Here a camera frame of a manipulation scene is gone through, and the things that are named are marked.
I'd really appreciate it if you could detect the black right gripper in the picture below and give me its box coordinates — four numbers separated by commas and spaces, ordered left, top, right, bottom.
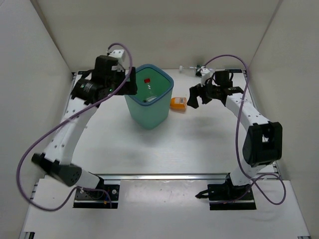
188, 78, 222, 109

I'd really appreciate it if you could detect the red-label clear water bottle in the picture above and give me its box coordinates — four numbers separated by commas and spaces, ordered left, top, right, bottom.
144, 78, 156, 98

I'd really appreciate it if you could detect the black-label clear bottle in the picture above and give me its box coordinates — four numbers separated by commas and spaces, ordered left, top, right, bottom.
143, 96, 158, 103

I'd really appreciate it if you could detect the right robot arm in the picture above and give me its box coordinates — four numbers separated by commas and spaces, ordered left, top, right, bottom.
187, 67, 283, 199

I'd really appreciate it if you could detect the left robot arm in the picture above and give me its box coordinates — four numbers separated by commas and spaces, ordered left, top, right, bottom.
31, 49, 126, 199

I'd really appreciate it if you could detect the green plastic bin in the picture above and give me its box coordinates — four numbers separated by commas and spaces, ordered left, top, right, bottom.
125, 64, 174, 129

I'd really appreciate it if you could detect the orange juice bottle right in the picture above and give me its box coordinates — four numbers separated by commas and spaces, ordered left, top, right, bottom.
170, 97, 187, 112

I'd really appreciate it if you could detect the green-label clear bottle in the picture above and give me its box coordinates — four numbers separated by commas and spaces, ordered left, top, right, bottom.
178, 65, 202, 75

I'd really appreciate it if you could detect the dark blue right sticker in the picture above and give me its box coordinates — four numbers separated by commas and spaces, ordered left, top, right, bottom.
229, 69, 242, 73

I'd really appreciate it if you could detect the dark blue sticker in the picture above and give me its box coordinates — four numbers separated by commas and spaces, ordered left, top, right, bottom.
229, 69, 242, 73
77, 70, 93, 75

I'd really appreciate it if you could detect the dark blue left sticker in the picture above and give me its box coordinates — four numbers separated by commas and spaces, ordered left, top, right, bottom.
77, 70, 93, 75

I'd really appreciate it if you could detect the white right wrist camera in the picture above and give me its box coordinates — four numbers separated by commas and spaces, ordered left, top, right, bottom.
195, 66, 215, 87

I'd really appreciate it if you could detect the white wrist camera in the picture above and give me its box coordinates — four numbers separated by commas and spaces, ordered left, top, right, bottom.
107, 49, 126, 66
195, 66, 215, 87

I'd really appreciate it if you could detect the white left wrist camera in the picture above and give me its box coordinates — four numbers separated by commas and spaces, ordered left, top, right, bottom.
107, 49, 126, 66

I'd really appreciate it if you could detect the aluminium table edge rail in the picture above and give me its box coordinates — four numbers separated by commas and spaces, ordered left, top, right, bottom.
98, 174, 226, 180

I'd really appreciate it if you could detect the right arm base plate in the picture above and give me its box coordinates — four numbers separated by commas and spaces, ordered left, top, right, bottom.
195, 183, 257, 211

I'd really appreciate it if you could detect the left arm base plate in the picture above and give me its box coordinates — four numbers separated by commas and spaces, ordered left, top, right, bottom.
73, 180, 120, 209

